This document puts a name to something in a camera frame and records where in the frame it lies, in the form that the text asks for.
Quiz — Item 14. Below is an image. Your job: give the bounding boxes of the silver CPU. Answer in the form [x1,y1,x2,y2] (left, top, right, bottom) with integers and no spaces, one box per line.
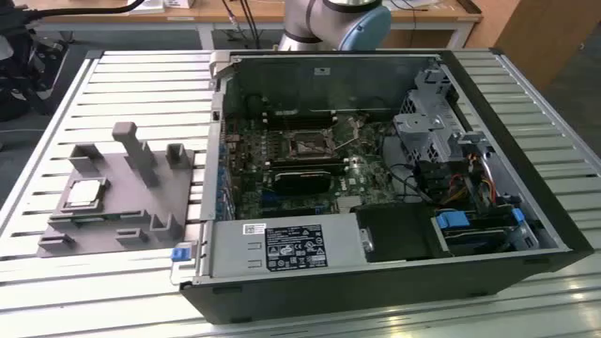
[63,179,106,208]

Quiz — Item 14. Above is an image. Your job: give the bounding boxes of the CPU socket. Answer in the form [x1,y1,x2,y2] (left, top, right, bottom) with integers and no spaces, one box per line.
[286,130,340,159]

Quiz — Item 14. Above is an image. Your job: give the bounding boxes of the silver chipset heatsink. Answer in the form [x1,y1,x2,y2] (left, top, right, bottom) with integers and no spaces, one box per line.
[337,196,361,214]

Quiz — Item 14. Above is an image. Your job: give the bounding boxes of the green motherboard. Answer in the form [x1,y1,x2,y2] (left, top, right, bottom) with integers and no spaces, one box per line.
[222,112,414,218]

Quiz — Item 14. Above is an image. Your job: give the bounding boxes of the metal socket cover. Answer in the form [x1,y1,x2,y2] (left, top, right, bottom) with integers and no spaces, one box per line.
[333,114,370,144]

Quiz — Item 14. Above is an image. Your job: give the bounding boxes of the black plastic shroud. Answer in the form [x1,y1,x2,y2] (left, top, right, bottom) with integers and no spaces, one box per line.
[354,204,452,263]

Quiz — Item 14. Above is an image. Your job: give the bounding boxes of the silver power supply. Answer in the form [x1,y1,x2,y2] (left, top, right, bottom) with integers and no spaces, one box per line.
[208,220,368,279]

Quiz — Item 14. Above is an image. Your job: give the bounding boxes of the silver drive cage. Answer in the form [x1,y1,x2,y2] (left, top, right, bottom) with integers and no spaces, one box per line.
[393,66,466,166]

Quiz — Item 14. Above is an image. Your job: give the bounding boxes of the hard disk in blue carrier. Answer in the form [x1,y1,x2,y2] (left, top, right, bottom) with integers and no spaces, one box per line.
[430,207,541,256]

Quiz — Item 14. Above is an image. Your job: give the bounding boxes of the grey parts rack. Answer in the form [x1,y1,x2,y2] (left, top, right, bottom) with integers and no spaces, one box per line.
[36,121,197,260]

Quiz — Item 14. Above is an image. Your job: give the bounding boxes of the black PC case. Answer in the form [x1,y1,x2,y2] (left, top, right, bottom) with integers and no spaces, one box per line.
[166,49,593,325]

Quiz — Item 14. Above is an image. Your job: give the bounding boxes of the green RAM stick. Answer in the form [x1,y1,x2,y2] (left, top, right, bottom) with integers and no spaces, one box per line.
[69,215,141,223]

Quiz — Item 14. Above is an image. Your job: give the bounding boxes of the wooden desk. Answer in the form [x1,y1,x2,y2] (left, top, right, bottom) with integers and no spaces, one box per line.
[27,0,485,50]

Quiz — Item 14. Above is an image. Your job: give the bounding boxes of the wooden cabinet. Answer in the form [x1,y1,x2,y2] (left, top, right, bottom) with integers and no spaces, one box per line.
[492,0,601,92]

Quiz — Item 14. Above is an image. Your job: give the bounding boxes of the black equipment stand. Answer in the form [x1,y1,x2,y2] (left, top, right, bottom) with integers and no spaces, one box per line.
[0,20,72,123]

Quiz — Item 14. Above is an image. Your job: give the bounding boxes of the black wire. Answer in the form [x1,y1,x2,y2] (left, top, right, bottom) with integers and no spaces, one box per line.
[388,162,426,202]

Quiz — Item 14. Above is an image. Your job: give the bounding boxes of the yellow and red wires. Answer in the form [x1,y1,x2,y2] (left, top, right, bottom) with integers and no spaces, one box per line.
[445,154,498,205]

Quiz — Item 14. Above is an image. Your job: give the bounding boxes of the thick black cable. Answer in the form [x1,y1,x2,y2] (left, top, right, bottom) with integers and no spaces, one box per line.
[23,0,146,19]

